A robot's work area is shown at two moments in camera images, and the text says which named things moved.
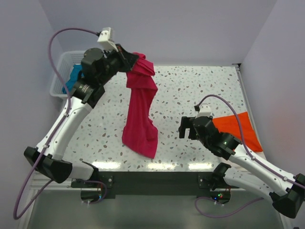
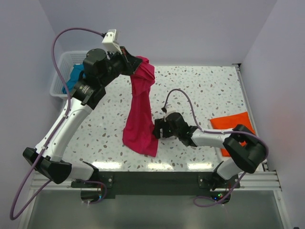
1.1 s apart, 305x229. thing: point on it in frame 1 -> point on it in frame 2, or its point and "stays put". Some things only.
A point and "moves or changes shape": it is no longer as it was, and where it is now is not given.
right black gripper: [186, 123] -> [158, 124]
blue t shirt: [76, 68] stays put
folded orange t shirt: [229, 124] stays put
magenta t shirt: [140, 133] moves or changes shape
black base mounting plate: [152, 183] stays put
